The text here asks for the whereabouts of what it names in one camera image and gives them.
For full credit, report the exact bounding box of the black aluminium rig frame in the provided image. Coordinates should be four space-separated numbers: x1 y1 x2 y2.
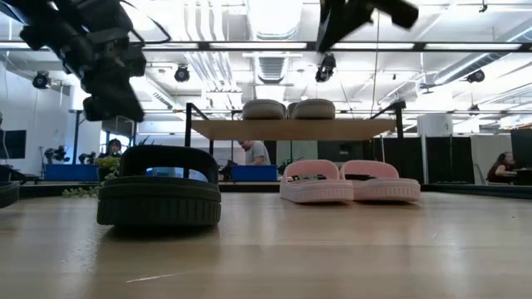
0 40 532 53

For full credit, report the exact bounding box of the pink rubber slide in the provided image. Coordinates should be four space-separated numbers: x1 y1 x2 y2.
339 159 421 203
278 159 355 204

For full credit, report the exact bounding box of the grey rubber slide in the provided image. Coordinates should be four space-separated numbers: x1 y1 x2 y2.
287 98 337 121
242 98 288 121

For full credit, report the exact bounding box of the blue storage bin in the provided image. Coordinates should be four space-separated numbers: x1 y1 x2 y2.
44 163 100 182
231 164 278 183

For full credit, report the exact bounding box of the black overhead rig camera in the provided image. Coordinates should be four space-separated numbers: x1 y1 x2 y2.
314 52 337 83

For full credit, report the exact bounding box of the black divider panel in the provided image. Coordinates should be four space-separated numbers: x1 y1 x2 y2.
318 136 475 184

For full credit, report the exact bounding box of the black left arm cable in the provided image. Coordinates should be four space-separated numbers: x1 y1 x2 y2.
120 0 172 45

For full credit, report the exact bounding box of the person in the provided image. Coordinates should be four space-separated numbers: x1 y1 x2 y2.
485 151 519 184
238 140 272 166
97 138 123 159

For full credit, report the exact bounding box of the wooden shelf with black legs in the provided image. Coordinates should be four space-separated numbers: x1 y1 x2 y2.
185 100 406 186

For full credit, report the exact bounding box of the green trailing potted plant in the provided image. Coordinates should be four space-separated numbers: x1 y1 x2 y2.
62 135 161 199

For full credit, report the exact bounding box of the black-legged high table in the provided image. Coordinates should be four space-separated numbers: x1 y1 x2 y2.
68 108 138 165

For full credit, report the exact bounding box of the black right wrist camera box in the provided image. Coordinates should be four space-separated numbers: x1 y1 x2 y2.
365 0 420 30

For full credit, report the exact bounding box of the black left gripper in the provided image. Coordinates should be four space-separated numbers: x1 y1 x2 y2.
62 24 147 124

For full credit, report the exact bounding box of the black wall monitor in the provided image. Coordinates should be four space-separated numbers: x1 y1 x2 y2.
0 129 27 159

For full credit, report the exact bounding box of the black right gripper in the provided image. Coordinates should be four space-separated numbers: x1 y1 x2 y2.
315 0 375 53

